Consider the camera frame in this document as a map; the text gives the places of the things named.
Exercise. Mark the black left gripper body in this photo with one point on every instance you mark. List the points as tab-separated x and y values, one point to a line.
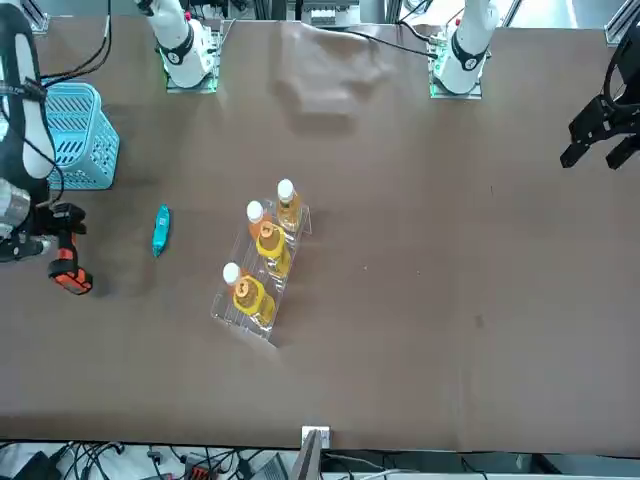
600	120

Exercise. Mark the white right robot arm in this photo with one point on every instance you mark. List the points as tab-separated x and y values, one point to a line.
180	50

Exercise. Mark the yellow drink bottle orange cap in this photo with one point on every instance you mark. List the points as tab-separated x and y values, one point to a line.
272	245
250	295

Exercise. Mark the red black plug block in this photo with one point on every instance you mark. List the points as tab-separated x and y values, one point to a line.
200	470

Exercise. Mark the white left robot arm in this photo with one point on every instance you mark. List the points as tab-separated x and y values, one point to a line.
467	50

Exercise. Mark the aluminium corner post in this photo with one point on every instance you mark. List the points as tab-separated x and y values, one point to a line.
617	30
37	20

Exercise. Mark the orange juice bottle white cap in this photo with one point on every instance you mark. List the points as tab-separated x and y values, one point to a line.
254	212
231	273

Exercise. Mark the pale tea bottle green label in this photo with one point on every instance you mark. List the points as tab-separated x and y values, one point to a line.
289	212

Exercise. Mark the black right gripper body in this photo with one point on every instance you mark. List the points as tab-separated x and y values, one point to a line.
37	227

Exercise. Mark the orange black barcode scanner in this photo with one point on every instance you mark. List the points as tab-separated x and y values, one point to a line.
70	277

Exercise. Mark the teal potato chips packet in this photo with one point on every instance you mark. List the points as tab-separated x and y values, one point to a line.
161	232

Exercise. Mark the aluminium frame post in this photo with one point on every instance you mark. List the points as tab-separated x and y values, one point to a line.
310	460

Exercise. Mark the clear acrylic stepped shelf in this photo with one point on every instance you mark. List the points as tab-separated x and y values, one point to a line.
235	320

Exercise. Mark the grey socket strip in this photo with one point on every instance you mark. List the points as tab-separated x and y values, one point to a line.
325	16

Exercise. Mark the light blue plastic basket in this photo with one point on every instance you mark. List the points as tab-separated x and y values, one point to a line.
75	185

